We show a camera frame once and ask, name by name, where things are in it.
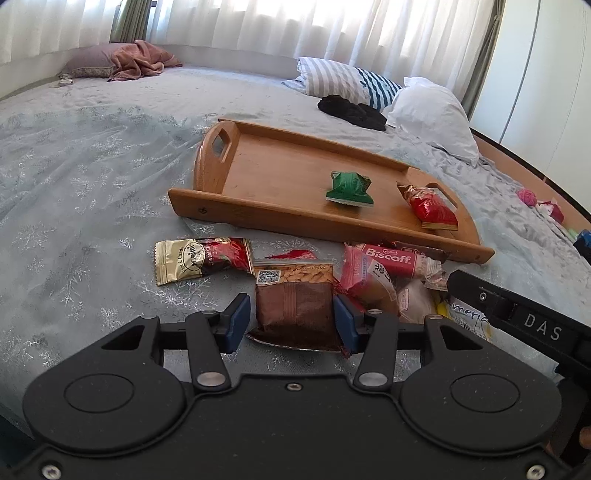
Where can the wooden tray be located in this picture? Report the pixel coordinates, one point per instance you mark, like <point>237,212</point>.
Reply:
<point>277,170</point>

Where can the small round trinket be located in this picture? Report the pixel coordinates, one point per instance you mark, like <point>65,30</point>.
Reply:
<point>65,82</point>

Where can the striped pillow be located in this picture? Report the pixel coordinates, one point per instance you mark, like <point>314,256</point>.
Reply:
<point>328,78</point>

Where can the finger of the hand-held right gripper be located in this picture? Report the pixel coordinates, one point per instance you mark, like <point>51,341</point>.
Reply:
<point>475,293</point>

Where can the black cloth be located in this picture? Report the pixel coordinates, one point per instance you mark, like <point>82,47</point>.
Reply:
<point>351,110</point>

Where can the mauve pillow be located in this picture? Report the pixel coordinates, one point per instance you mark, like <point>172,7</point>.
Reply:
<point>87,60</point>

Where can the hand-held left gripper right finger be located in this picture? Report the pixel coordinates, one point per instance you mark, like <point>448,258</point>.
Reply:
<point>344,323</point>

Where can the gold and red candy packet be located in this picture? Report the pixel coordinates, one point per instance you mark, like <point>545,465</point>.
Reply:
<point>194,258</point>

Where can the green snack packet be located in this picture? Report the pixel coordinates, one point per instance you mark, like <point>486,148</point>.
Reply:
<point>348,187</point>

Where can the brown almond snack packet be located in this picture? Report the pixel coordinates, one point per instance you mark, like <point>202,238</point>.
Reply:
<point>295,304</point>

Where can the red toy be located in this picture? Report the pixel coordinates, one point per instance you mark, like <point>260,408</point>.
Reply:
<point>551,212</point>

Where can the pink pastry packet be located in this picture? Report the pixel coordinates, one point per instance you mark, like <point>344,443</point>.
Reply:
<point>369,281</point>

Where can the grey bed sheet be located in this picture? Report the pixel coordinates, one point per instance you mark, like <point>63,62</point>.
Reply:
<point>231,90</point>

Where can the pink blanket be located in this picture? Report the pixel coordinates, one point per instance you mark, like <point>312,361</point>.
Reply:
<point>138,60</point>

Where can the small dark red packet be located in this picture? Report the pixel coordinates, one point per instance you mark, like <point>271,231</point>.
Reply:
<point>298,254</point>

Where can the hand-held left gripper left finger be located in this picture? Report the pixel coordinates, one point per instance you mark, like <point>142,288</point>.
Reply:
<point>238,319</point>

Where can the green curtain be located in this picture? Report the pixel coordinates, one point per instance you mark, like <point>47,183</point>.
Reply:
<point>134,18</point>
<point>485,69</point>

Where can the clear white pastry packet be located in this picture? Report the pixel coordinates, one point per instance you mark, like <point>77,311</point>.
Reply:
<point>415,302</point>

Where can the white sheer curtain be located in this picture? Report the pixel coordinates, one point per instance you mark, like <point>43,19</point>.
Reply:
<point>277,27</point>

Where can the blue object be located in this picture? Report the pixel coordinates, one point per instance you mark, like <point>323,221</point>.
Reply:
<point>582,244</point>

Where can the white wardrobe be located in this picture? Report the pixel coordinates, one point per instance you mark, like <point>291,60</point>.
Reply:
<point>554,92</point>

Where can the white pillow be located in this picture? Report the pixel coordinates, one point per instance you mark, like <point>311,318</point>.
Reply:
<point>429,115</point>

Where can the yellow snack packet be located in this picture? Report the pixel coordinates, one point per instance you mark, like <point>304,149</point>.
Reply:
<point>461,318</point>

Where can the pink yarn ball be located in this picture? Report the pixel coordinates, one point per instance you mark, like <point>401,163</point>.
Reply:
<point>526,196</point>

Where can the red crinkled snack packet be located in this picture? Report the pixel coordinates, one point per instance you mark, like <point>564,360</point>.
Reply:
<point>431,210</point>

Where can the red biscuit packet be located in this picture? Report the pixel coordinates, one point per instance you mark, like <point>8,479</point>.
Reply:
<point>392,261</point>

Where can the wooden bed frame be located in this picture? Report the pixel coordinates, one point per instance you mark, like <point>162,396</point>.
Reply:
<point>508,157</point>

